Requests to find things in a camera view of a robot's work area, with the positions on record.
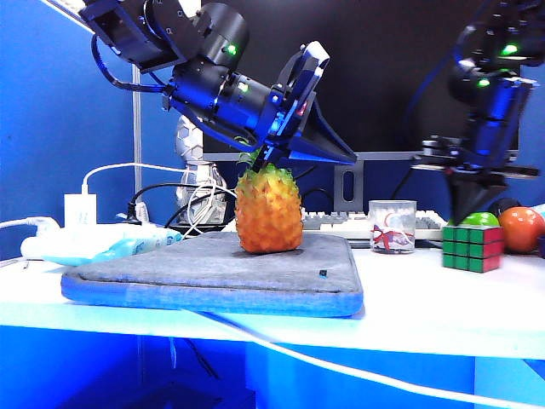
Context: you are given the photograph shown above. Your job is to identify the black cable under table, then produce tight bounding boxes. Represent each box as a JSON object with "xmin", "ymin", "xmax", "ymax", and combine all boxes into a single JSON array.
[{"xmin": 183, "ymin": 339, "xmax": 221, "ymax": 381}]

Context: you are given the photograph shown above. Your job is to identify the green apple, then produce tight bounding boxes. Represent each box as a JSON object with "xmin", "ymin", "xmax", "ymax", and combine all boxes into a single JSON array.
[{"xmin": 446, "ymin": 211, "xmax": 500, "ymax": 229}]

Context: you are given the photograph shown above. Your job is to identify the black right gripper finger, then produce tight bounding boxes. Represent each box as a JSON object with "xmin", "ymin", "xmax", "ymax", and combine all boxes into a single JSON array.
[
  {"xmin": 445, "ymin": 174, "xmax": 476, "ymax": 227},
  {"xmin": 462, "ymin": 176, "xmax": 508, "ymax": 223}
]

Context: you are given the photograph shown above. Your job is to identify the plastic pineapple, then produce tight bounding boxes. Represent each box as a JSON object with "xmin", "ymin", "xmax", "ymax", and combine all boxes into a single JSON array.
[{"xmin": 233, "ymin": 135, "xmax": 304, "ymax": 256}]

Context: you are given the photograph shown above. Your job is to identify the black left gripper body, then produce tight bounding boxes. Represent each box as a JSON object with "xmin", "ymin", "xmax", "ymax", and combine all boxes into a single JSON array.
[{"xmin": 250, "ymin": 89, "xmax": 318, "ymax": 174}]

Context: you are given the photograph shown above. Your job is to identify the thin white charging cable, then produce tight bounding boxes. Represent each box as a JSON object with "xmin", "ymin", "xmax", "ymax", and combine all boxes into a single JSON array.
[{"xmin": 82, "ymin": 163, "xmax": 238, "ymax": 238}]

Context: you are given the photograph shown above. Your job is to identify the white keyboard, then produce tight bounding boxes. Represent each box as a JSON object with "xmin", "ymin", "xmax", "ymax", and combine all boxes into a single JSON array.
[{"xmin": 221, "ymin": 208, "xmax": 450, "ymax": 242}]

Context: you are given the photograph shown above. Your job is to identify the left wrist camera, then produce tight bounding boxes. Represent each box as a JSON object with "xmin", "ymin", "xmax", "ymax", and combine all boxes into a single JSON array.
[{"xmin": 276, "ymin": 41, "xmax": 331, "ymax": 107}]

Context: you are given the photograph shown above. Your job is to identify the black computer monitor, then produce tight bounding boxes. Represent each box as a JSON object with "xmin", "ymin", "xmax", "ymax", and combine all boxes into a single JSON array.
[{"xmin": 201, "ymin": 0, "xmax": 523, "ymax": 162}]

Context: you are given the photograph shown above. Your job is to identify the clear glass cup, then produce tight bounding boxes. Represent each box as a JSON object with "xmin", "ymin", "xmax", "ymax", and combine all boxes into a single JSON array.
[{"xmin": 368, "ymin": 199, "xmax": 417, "ymax": 255}]

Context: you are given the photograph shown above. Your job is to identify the black monitor cable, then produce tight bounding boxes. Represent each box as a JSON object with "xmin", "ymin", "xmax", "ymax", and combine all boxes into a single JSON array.
[
  {"xmin": 293, "ymin": 164, "xmax": 336, "ymax": 212},
  {"xmin": 391, "ymin": 170, "xmax": 416, "ymax": 201}
]

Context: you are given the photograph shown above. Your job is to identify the white power adapter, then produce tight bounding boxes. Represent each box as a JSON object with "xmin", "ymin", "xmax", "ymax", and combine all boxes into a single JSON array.
[{"xmin": 64, "ymin": 193, "xmax": 99, "ymax": 227}]

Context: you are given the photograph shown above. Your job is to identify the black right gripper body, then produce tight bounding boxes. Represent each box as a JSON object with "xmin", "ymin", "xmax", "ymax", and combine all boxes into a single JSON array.
[{"xmin": 411, "ymin": 135, "xmax": 541, "ymax": 180}]

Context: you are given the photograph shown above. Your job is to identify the grey monitor stand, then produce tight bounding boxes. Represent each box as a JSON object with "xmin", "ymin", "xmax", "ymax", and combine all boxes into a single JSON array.
[{"xmin": 333, "ymin": 160, "xmax": 365, "ymax": 214}]

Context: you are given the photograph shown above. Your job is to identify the blue tissue pack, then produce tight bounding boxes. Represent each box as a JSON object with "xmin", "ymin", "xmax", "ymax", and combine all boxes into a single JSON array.
[{"xmin": 42, "ymin": 232, "xmax": 186, "ymax": 268}]

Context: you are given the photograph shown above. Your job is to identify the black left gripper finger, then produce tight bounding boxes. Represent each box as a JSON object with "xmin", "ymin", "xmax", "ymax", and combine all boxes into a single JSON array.
[
  {"xmin": 293, "ymin": 104, "xmax": 358, "ymax": 164},
  {"xmin": 275, "ymin": 149, "xmax": 355, "ymax": 166}
]

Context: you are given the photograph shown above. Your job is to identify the white power strip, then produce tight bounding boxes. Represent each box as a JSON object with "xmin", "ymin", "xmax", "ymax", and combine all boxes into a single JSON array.
[{"xmin": 20, "ymin": 223, "xmax": 171, "ymax": 261}]

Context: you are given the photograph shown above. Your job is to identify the thick white cable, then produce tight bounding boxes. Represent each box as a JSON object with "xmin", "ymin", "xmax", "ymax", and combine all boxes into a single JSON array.
[{"xmin": 186, "ymin": 310, "xmax": 545, "ymax": 409}]

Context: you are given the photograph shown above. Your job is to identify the white power strip cord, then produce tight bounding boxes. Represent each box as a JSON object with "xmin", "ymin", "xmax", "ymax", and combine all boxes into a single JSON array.
[{"xmin": 0, "ymin": 216, "xmax": 60, "ymax": 233}]

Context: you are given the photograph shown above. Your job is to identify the black plug with cable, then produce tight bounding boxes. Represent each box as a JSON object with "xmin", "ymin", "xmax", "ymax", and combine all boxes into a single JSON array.
[{"xmin": 117, "ymin": 182, "xmax": 238, "ymax": 227}]

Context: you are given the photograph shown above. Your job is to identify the black round object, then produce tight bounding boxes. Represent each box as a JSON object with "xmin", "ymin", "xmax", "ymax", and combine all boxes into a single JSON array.
[{"xmin": 488, "ymin": 198, "xmax": 523, "ymax": 216}]

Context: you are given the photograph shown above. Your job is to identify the grey felt laptop sleeve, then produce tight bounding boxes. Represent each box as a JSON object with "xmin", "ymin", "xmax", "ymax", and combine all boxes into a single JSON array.
[{"xmin": 60, "ymin": 232, "xmax": 365, "ymax": 319}]

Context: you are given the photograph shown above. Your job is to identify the aluminium partition post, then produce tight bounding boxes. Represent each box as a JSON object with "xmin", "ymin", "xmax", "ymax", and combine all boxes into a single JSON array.
[{"xmin": 132, "ymin": 63, "xmax": 143, "ymax": 205}]

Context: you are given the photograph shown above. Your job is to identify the Rubik's cube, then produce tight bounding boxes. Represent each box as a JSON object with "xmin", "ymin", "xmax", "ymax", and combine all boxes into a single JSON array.
[{"xmin": 441, "ymin": 224, "xmax": 505, "ymax": 274}]

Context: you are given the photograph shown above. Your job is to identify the orange round fruit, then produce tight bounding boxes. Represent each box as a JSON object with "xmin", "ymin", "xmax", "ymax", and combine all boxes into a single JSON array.
[{"xmin": 497, "ymin": 206, "xmax": 545, "ymax": 255}]

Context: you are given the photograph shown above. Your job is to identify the silver robot figurine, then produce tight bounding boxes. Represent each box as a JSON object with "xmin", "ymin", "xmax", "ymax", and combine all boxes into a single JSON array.
[{"xmin": 175, "ymin": 114, "xmax": 229, "ymax": 227}]

